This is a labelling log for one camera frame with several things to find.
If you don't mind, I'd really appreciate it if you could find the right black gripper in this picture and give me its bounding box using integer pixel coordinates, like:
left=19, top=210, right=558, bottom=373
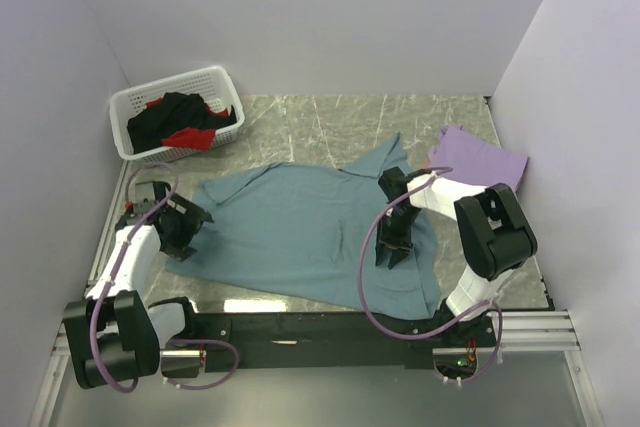
left=375, top=206, right=422, bottom=267

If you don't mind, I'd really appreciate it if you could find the blue t shirt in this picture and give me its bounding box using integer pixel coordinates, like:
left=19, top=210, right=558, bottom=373
left=166, top=135, right=440, bottom=320

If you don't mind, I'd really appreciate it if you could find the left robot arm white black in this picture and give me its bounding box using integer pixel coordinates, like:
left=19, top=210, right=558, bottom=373
left=63, top=181, right=213, bottom=393

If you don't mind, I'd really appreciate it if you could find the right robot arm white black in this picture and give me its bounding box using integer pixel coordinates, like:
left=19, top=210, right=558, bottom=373
left=358, top=167, right=538, bottom=346

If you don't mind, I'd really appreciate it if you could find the red t shirt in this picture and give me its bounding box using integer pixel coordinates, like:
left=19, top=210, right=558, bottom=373
left=144, top=100, right=236, bottom=151

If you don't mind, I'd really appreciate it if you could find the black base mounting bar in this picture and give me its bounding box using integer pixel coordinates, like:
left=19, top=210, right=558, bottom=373
left=160, top=312, right=496, bottom=379

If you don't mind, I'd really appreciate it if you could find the white plastic laundry basket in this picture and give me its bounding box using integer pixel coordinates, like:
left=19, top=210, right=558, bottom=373
left=109, top=66, right=245, bottom=162

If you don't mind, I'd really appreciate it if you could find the black t shirt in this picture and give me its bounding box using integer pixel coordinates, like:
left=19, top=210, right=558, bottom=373
left=126, top=91, right=242, bottom=154

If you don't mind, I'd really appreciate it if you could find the folded purple t shirt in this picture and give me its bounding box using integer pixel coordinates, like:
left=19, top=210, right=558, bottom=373
left=429, top=125, right=528, bottom=192

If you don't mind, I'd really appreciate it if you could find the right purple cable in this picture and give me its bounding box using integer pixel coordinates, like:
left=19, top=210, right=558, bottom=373
left=358, top=166, right=503, bottom=388

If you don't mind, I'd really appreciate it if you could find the aluminium frame rail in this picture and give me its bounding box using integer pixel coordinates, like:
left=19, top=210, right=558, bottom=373
left=29, top=226, right=601, bottom=427

